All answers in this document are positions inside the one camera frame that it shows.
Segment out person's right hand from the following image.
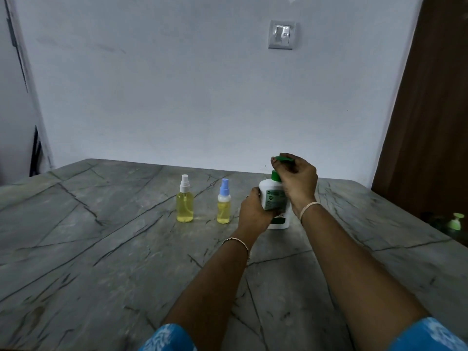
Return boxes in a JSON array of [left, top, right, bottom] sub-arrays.
[[271, 153, 318, 215]]

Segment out person's left hand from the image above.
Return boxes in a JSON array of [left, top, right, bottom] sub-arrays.
[[237, 186, 275, 249]]

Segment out white green pump bottle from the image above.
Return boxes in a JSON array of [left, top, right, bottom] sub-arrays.
[[258, 156, 292, 230]]

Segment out person's left forearm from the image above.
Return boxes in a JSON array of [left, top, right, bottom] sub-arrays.
[[161, 240, 253, 351]]

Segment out person's right forearm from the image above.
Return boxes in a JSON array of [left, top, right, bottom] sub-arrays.
[[298, 202, 430, 351]]

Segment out blue-capped yellow spray bottle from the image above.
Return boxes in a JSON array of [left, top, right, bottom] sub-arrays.
[[217, 178, 232, 225]]

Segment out pale wrist band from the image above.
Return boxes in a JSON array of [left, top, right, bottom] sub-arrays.
[[299, 202, 322, 222]]

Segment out thin gold bangle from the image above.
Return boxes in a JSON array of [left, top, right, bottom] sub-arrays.
[[222, 237, 251, 261]]

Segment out white-capped yellow spray bottle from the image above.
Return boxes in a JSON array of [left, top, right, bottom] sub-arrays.
[[176, 174, 195, 224]]

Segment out brown wooden door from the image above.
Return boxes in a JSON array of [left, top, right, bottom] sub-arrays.
[[371, 0, 468, 248]]

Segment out blue patterned sleeve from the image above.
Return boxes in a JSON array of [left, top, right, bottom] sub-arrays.
[[138, 323, 198, 351], [387, 317, 468, 351]]

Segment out light green pump dispenser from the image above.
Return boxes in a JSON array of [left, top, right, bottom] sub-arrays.
[[446, 213, 465, 232]]

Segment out white wall light switch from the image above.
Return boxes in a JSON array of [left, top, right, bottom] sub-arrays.
[[268, 20, 296, 50]]

